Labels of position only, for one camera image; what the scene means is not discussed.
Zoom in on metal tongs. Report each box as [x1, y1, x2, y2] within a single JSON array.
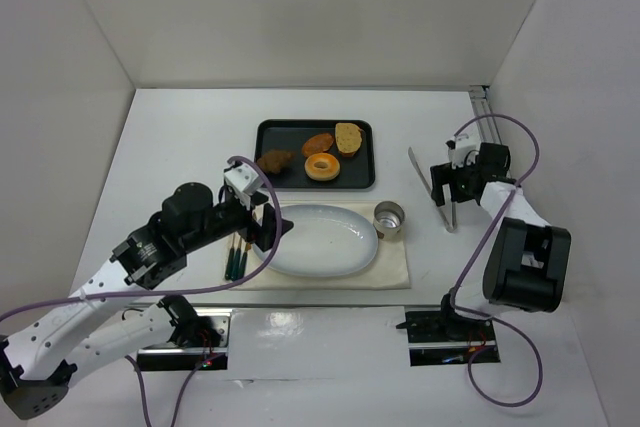
[[407, 147, 457, 234]]

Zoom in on brown croissant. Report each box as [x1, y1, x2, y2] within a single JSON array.
[[256, 149, 296, 175]]

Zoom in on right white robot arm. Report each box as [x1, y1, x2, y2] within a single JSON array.
[[430, 135, 571, 313]]

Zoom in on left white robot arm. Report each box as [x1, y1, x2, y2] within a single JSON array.
[[1, 183, 294, 420]]

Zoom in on orange flat bread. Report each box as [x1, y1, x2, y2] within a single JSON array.
[[301, 133, 334, 158]]

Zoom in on seeded bread slice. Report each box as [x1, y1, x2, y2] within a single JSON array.
[[334, 122, 363, 157]]

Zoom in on metal cup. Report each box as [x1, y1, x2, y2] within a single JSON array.
[[373, 201, 405, 241]]

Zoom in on white oval plate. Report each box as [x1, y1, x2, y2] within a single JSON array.
[[268, 204, 378, 278]]

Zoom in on black tray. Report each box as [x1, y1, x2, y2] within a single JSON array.
[[254, 119, 375, 190]]

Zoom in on beige cloth placemat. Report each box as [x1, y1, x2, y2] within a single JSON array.
[[236, 201, 411, 291]]

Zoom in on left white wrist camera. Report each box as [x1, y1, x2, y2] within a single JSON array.
[[224, 156, 263, 210]]

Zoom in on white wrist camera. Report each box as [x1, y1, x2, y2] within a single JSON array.
[[445, 133, 481, 169], [224, 156, 263, 210]]

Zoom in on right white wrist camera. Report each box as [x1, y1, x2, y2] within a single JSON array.
[[445, 133, 481, 169]]

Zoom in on green handled fork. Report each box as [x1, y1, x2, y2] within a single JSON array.
[[224, 234, 240, 281]]

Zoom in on green handled knife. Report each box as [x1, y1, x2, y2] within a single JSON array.
[[231, 237, 244, 282]]

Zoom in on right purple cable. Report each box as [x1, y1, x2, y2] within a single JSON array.
[[447, 113, 544, 407]]

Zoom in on purple cable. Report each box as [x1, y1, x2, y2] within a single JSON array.
[[0, 155, 284, 427], [447, 113, 544, 407]]

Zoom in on ring donut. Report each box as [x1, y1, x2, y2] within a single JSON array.
[[304, 152, 341, 182]]

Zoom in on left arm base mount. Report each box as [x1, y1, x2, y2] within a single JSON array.
[[134, 296, 231, 372]]

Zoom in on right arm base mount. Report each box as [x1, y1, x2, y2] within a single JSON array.
[[396, 307, 501, 367]]

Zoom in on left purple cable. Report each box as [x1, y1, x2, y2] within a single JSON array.
[[0, 155, 284, 427]]

